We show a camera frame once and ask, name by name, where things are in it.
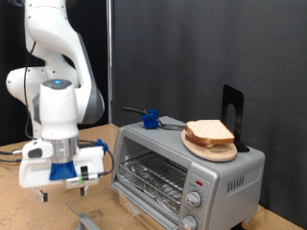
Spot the vertical metal pole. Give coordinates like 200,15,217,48
106,0,113,125

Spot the slotted spatula with blue block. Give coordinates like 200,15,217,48
122,105,187,131

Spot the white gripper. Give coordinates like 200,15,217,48
18,146,105,203

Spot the glass oven door with handle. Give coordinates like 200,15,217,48
65,181,180,230

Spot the silver toaster oven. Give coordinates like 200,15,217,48
109,115,267,230

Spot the silver oven knob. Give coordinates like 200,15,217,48
179,215,199,230
185,190,203,209

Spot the dark grey backdrop curtain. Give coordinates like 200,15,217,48
112,0,307,229

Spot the black metal bookend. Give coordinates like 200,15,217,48
221,83,250,153

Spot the robot base cable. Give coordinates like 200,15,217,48
0,157,22,164
0,149,23,157

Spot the round wooden plate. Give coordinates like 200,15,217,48
180,128,238,163

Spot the wire oven rack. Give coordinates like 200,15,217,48
118,151,189,219

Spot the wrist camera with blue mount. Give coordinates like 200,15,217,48
48,161,100,190

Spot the black backdrop curtain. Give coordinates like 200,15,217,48
0,0,109,147

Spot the bread slice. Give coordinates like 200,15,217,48
185,119,236,146
184,132,216,149

